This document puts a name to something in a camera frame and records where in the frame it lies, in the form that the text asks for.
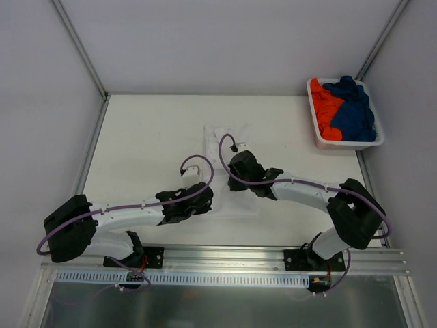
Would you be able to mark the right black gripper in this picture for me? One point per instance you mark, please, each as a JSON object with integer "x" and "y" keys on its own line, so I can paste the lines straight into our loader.
{"x": 237, "y": 171}

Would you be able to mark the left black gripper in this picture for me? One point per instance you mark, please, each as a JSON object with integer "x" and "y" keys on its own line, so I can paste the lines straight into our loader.
{"x": 203, "y": 197}

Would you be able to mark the white t shirt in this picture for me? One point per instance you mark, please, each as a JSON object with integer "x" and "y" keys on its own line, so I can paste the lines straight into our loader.
{"x": 227, "y": 203}

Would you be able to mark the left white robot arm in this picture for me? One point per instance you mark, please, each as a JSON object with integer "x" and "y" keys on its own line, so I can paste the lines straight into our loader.
{"x": 79, "y": 227}

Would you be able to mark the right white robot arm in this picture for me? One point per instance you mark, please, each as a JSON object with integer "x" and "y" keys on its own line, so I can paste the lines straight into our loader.
{"x": 355, "y": 214}

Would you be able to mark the white plastic basket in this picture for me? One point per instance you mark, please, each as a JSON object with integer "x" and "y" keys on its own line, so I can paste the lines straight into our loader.
{"x": 324, "y": 144}

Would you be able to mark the orange t shirt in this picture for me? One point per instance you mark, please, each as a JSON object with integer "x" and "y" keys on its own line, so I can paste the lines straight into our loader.
{"x": 326, "y": 107}

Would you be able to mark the blue t shirt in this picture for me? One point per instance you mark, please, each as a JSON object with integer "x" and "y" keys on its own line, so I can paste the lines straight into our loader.
{"x": 354, "y": 118}

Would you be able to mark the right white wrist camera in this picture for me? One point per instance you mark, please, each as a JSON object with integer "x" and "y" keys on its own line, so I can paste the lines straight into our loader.
{"x": 241, "y": 147}

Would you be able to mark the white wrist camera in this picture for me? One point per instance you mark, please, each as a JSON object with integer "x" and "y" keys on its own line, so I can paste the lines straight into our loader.
{"x": 241, "y": 147}
{"x": 190, "y": 176}

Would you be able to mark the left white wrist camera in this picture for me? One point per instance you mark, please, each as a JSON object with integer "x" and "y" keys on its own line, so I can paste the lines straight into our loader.
{"x": 190, "y": 176}

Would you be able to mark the white slotted cable duct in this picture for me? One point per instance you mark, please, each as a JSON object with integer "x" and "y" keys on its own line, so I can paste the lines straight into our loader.
{"x": 184, "y": 279}

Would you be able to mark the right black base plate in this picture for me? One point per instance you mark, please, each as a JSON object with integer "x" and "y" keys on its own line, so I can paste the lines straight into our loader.
{"x": 308, "y": 260}

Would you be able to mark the aluminium mounting rail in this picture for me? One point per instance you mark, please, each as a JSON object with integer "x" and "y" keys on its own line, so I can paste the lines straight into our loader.
{"x": 378, "y": 261}

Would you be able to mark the left aluminium frame post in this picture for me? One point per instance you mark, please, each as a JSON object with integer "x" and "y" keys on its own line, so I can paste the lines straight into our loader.
{"x": 78, "y": 45}

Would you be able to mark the aluminium frame post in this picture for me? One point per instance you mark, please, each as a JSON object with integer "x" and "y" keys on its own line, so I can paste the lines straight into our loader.
{"x": 78, "y": 45}
{"x": 383, "y": 36}

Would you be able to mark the right aluminium frame post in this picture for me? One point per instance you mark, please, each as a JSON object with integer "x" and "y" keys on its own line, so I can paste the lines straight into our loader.
{"x": 383, "y": 36}

